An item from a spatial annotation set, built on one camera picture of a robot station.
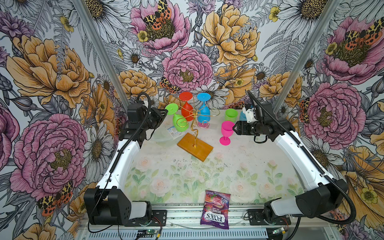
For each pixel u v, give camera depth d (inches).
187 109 34.6
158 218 28.9
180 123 35.3
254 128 25.5
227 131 35.7
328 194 15.3
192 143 38.9
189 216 30.0
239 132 27.4
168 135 41.7
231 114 40.2
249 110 27.5
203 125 44.0
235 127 28.8
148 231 28.0
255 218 29.1
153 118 26.5
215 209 29.3
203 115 34.2
